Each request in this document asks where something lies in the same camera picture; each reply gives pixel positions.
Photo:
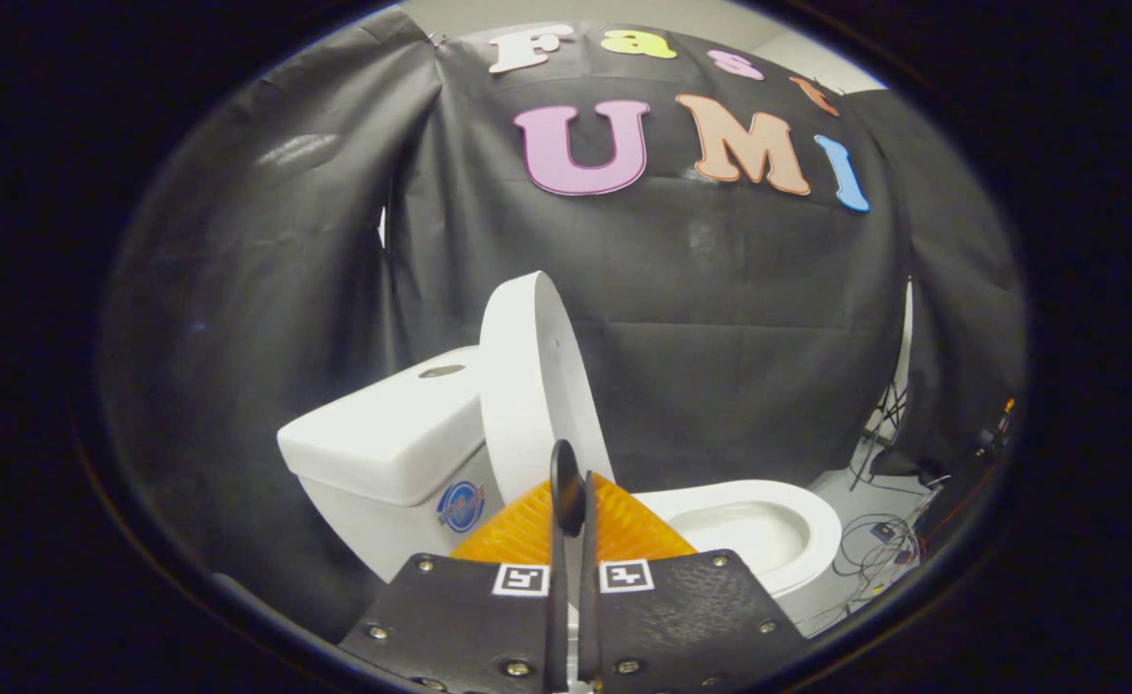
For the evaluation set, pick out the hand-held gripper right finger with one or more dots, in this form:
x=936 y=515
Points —
x=588 y=617

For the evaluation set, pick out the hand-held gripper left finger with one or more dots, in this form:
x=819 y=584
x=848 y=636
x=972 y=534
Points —
x=556 y=617

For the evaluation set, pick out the white toilet lid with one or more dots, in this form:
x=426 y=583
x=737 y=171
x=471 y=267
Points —
x=527 y=386

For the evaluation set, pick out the white toilet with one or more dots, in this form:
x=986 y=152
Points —
x=383 y=434

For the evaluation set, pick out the black power adapter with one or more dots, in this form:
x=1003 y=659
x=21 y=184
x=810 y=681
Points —
x=882 y=531

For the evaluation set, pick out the black backdrop cloth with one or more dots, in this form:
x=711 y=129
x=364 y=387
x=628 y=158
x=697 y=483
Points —
x=720 y=318

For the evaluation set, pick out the black tripod stand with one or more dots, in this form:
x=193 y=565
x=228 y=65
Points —
x=889 y=414

